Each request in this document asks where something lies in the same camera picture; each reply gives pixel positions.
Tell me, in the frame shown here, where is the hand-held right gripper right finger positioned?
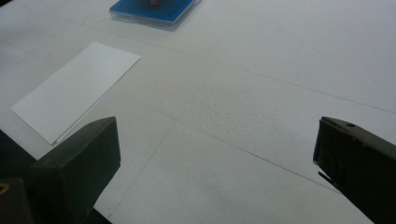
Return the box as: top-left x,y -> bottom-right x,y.
312,116 -> 396,224

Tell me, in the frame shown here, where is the white paper sheet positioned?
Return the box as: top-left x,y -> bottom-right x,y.
10,41 -> 142,146

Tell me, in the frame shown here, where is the blue ink pad case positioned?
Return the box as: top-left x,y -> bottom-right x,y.
108,0 -> 202,32

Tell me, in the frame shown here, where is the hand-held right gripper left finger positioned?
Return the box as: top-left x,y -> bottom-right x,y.
25,116 -> 121,224

